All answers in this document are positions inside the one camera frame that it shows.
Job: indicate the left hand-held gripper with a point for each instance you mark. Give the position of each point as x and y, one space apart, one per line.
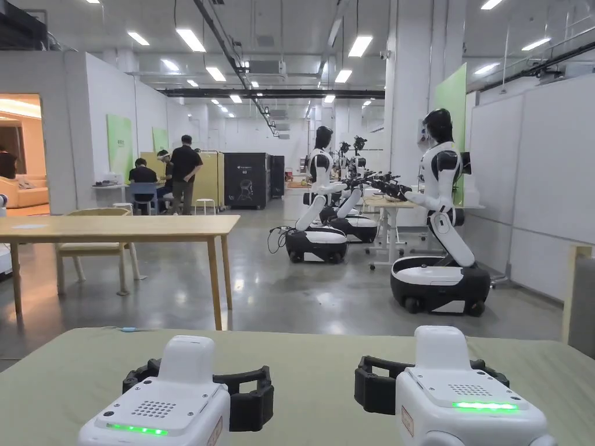
153 409

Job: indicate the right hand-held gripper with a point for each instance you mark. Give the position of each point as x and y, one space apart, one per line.
465 418

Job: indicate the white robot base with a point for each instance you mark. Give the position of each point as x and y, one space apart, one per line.
3 260

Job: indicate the white black humanoid wheeled robot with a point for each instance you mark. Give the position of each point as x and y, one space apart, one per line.
320 237
441 278
360 223

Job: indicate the bed with pale green sheet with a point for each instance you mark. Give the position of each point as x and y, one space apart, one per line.
316 367

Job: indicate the wooden framed grey padded furniture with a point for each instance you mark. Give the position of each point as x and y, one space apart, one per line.
583 302

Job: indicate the white desk with metal legs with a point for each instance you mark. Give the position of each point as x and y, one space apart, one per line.
393 204

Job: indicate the large black cabinet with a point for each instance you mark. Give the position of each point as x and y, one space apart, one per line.
246 179

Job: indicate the narrow black cabinet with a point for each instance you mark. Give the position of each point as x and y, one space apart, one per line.
277 176

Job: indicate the white paper sheet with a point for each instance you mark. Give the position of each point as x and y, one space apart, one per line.
29 226

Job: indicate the beige sofa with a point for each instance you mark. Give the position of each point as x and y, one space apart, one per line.
28 195

